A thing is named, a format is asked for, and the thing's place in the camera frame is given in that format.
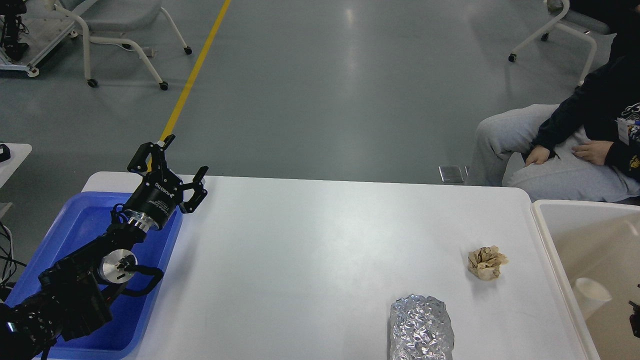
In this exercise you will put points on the seated person in dark hoodie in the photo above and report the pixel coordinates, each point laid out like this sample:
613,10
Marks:
585,148

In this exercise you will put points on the metal floor plate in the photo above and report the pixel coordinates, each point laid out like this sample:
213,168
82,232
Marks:
451,174

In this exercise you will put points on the blue plastic bin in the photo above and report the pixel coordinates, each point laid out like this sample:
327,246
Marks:
84,217

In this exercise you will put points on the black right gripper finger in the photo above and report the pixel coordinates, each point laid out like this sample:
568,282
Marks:
634,319

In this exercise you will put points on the white wheeled chair left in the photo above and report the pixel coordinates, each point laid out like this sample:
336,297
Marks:
107,22

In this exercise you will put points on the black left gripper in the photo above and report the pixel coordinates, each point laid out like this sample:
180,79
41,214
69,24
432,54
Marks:
154,201

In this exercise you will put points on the aluminium frame stand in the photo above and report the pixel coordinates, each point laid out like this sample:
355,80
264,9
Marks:
31,29

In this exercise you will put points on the white wheeled chair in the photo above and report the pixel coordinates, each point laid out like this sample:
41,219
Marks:
572,22
107,22

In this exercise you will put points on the crumpled brown paper ball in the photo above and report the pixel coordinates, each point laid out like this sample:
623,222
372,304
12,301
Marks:
485,262

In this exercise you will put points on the white wheeled chair right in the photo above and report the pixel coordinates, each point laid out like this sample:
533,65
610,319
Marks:
572,22

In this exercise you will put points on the crumpled aluminium foil lump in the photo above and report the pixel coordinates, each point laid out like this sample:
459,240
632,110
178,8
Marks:
420,329

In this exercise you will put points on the white paper cup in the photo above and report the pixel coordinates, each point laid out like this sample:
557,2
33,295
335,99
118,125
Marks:
590,296

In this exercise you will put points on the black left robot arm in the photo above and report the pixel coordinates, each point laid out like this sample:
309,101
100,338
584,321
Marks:
76,293

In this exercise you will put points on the white side table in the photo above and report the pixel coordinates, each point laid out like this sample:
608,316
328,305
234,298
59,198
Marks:
12,156

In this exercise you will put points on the white plastic bin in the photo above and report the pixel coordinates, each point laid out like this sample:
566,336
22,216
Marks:
599,241

